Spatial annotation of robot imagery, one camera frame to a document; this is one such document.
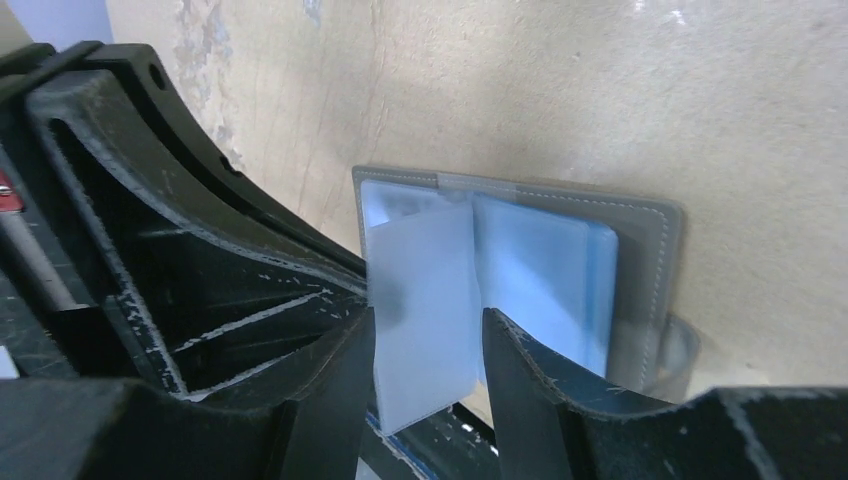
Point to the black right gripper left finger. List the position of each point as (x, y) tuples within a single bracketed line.
[(302, 417)]

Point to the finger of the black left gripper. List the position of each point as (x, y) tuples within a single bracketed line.
[(143, 78)]

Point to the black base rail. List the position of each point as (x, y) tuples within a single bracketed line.
[(450, 444)]

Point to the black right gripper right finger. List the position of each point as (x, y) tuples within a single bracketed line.
[(582, 427)]

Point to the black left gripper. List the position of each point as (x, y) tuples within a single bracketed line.
[(211, 296)]

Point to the grey leather card holder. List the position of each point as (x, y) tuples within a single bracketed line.
[(586, 274)]

